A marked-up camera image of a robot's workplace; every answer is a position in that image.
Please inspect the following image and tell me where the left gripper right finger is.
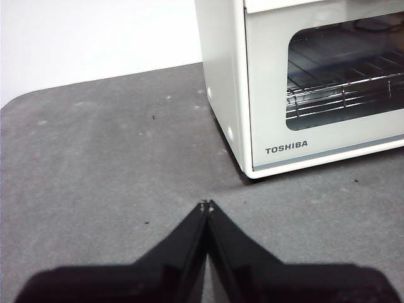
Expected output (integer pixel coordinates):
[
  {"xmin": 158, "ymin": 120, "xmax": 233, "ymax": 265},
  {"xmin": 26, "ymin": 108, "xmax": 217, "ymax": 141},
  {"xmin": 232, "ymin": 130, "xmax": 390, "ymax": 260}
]
[{"xmin": 208, "ymin": 200, "xmax": 401, "ymax": 303}]

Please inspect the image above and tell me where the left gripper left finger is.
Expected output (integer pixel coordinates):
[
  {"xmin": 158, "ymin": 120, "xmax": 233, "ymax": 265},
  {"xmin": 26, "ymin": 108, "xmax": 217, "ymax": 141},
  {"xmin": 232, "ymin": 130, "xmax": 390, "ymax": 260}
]
[{"xmin": 14, "ymin": 200, "xmax": 208, "ymax": 303}]

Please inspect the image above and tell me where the glass oven door with handle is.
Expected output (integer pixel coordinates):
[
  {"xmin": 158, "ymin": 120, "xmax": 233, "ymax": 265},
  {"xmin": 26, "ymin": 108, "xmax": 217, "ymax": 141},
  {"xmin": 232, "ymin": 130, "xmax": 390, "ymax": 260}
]
[{"xmin": 243, "ymin": 0, "xmax": 404, "ymax": 171}]

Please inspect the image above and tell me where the cream Toshiba toaster oven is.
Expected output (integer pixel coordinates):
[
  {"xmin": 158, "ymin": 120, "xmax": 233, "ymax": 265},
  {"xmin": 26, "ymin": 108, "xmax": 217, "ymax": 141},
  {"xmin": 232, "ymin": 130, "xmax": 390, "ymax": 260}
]
[{"xmin": 194, "ymin": 0, "xmax": 404, "ymax": 181}]

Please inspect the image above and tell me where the metal wire oven rack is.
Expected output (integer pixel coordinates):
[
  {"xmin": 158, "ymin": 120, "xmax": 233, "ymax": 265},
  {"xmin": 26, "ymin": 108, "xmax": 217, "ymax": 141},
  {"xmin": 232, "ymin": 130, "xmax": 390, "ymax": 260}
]
[{"xmin": 286, "ymin": 53, "xmax": 404, "ymax": 120}]

